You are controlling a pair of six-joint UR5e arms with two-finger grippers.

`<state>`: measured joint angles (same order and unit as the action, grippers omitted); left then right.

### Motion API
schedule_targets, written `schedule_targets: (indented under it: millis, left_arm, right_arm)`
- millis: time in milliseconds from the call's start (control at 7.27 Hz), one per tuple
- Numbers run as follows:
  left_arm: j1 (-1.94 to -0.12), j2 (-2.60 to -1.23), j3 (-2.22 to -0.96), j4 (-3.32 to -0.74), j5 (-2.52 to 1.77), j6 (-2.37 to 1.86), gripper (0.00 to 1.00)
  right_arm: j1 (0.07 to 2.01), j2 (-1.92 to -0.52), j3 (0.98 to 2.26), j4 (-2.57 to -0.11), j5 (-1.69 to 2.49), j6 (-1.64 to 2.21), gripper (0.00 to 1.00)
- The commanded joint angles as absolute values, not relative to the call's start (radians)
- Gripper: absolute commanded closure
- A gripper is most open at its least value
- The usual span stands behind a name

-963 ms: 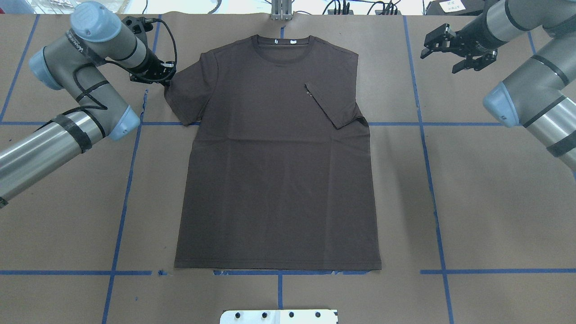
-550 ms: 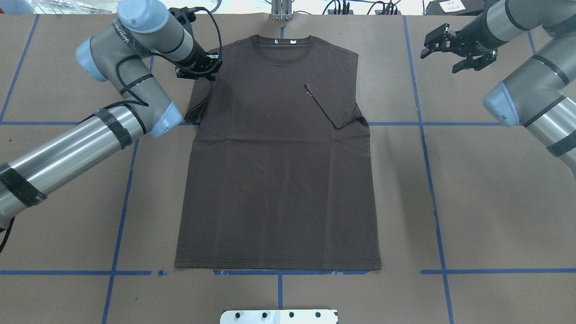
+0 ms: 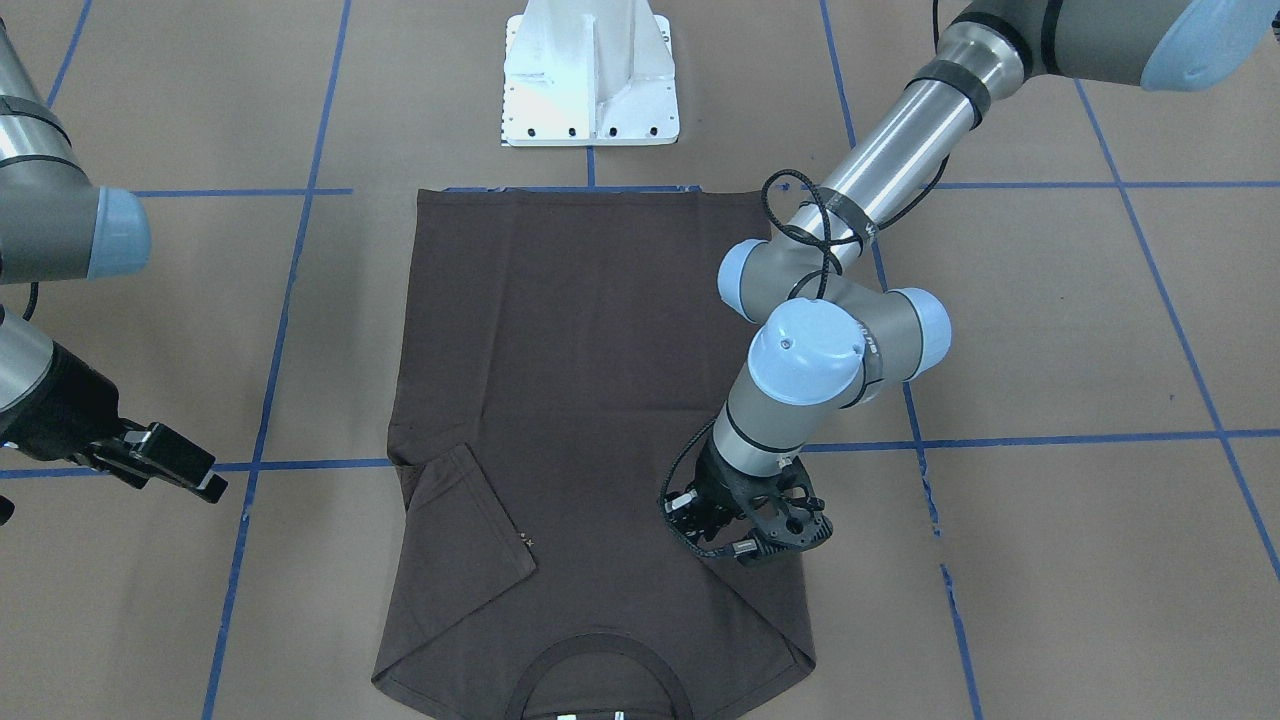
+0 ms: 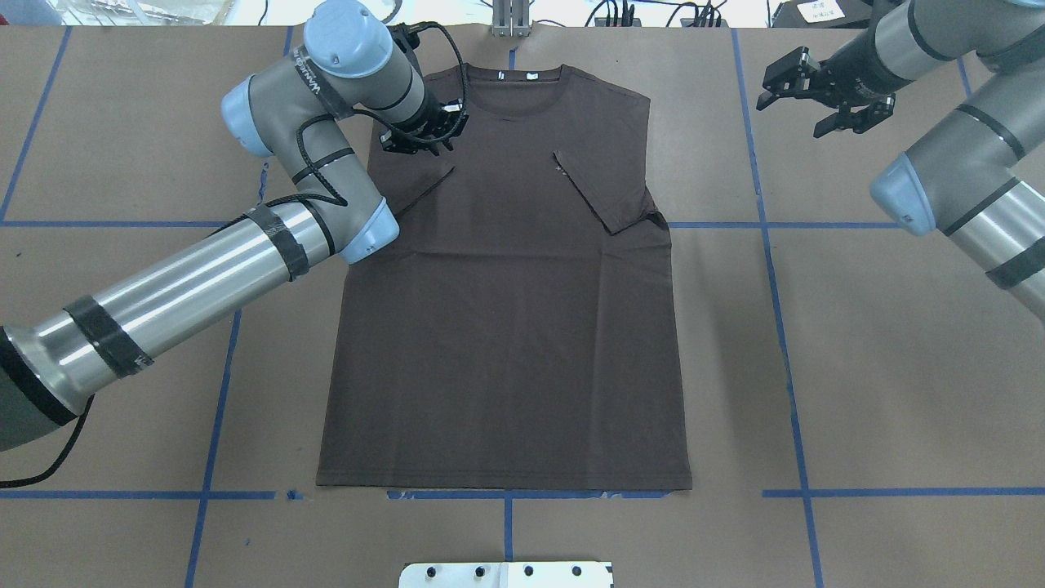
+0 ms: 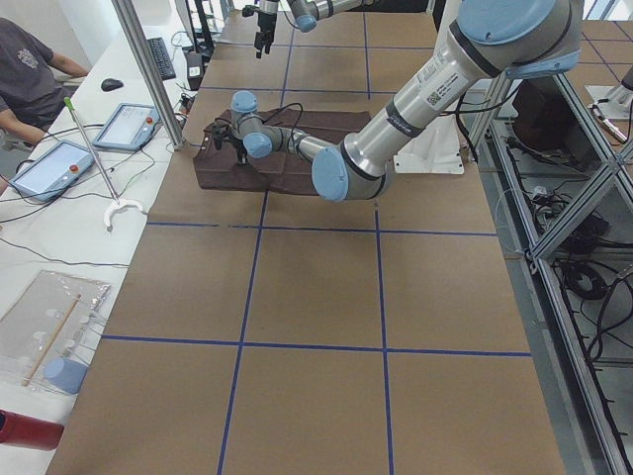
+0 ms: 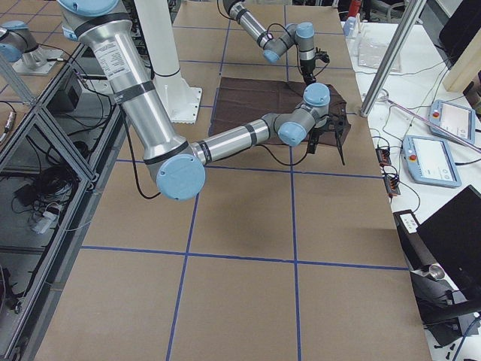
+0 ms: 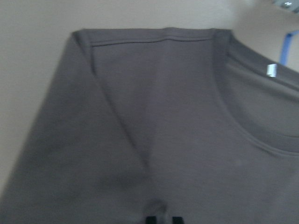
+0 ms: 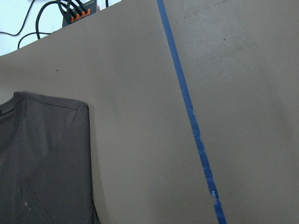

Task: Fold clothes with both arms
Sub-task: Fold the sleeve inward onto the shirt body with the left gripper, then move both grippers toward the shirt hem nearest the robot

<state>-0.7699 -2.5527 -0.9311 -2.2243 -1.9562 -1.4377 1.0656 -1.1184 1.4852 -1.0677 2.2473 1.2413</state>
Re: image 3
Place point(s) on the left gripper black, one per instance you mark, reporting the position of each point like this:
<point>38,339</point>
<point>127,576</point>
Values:
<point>718,482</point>

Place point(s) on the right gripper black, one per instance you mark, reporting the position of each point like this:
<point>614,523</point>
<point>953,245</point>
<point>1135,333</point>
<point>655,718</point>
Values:
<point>55,405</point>

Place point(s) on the brown t-shirt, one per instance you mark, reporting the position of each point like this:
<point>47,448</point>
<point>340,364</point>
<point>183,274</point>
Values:
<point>559,349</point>

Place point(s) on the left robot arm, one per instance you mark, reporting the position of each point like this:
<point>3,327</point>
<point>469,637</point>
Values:
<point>824,342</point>

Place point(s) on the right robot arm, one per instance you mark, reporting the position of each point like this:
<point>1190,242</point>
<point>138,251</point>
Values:
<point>57,225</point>

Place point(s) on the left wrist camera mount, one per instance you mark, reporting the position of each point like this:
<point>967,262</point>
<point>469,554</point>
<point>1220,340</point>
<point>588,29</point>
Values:
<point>784,513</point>

